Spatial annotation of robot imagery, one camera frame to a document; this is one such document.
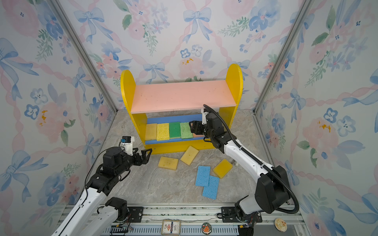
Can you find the blue sponge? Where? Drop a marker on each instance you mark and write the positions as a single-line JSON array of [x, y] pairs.
[[211, 190], [203, 176]]

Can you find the round dark badge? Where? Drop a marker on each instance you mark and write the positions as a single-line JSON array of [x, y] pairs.
[[206, 228]]

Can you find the round beige disc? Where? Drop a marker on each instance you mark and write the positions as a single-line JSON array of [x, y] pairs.
[[280, 225]]

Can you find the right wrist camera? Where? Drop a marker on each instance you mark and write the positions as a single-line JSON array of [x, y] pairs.
[[204, 113]]

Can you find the light green sponge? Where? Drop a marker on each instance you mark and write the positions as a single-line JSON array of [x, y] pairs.
[[185, 131]]

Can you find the dark green sponge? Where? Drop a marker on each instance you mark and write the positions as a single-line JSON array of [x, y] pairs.
[[175, 130]]

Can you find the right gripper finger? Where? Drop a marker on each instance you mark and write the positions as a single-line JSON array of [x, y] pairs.
[[196, 130], [195, 124]]

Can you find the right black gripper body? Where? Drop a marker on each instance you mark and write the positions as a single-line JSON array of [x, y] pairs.
[[210, 136]]

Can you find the orange pink sponge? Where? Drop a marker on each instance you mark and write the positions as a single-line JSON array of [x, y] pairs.
[[198, 136]]

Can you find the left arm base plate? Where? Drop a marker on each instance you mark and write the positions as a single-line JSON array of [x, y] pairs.
[[130, 214]]

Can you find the square printed card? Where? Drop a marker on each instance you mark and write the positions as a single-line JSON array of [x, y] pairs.
[[171, 227]]

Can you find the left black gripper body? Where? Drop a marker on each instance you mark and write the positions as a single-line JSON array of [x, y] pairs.
[[128, 162]]

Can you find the yellow shelf pink blue boards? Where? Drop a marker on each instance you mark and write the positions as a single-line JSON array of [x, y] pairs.
[[140, 100]]

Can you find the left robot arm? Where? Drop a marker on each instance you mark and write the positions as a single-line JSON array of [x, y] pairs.
[[97, 188]]

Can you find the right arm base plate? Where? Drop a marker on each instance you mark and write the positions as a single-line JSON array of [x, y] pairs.
[[235, 215]]

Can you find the bright yellow sponge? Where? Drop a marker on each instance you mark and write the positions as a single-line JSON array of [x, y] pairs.
[[163, 133]]

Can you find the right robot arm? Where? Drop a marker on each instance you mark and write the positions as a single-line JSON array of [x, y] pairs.
[[273, 192]]

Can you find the aluminium rail base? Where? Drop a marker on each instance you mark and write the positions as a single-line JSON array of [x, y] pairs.
[[192, 216]]

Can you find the pale yellow sponge orange back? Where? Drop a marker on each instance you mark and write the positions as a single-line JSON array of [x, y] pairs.
[[189, 155]]

